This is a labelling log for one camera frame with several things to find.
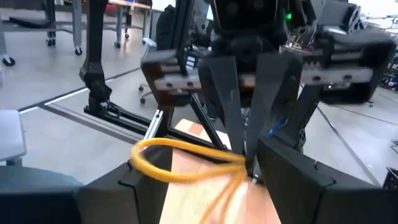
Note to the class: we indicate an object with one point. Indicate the blue rubber band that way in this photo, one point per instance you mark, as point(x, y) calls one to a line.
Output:
point(277, 126)

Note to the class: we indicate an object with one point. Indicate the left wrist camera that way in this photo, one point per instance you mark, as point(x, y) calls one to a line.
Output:
point(339, 15)

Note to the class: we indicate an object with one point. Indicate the silver metal bracket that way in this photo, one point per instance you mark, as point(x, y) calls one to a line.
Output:
point(154, 124)

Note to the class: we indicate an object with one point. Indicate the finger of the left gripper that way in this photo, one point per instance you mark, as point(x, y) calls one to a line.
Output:
point(270, 93)
point(227, 93)

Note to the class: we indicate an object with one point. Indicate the black office chair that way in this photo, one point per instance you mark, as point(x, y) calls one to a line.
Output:
point(164, 28)

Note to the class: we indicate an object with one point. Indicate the black floor crate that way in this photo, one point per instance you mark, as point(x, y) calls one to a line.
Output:
point(391, 179)

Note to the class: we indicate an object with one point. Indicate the grey rolling desk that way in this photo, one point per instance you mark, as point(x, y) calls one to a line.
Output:
point(76, 28)

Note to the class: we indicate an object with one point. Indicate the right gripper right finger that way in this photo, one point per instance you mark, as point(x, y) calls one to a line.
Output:
point(311, 202)

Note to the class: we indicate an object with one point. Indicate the wooden top desk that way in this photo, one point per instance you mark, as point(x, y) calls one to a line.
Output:
point(119, 28)

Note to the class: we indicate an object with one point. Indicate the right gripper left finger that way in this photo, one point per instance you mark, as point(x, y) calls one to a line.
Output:
point(118, 202)

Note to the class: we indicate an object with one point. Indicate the yellow rubber band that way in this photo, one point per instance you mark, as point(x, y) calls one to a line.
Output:
point(186, 178)

